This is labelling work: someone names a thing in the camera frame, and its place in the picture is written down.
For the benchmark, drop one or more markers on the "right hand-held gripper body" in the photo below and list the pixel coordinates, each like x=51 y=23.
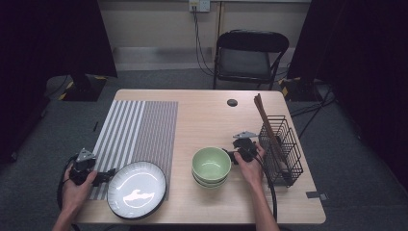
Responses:
x=246 y=147

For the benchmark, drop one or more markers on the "white plate with black rim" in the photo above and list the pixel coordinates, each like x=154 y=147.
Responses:
x=136 y=189

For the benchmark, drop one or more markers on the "small black floor object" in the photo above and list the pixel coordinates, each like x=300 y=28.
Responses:
x=95 y=126

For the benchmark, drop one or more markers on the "person's left hand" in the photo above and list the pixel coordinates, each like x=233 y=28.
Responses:
x=75 y=195

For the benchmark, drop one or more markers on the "black folding chair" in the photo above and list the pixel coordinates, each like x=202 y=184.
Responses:
x=245 y=61

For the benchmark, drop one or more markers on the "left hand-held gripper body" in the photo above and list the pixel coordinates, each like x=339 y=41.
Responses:
x=84 y=165

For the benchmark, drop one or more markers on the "white wall socket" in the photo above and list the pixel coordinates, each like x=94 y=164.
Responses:
x=199 y=5

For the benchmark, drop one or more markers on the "grey striped placemat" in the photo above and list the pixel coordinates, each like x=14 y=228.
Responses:
x=144 y=128

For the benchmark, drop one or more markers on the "dark curtain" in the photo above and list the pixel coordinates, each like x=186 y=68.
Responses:
x=48 y=48
x=362 y=64

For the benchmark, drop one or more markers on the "person's right hand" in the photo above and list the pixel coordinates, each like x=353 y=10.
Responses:
x=251 y=173

